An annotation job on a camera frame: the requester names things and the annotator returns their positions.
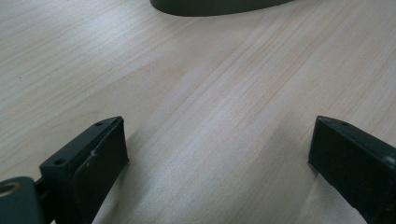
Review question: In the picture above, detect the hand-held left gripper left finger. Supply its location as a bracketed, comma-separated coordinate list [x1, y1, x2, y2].
[35, 116, 130, 224]

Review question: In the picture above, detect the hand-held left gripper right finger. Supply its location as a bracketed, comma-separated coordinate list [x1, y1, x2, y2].
[307, 115, 396, 224]

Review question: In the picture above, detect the dark round dish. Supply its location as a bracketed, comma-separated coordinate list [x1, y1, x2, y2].
[149, 0, 295, 18]

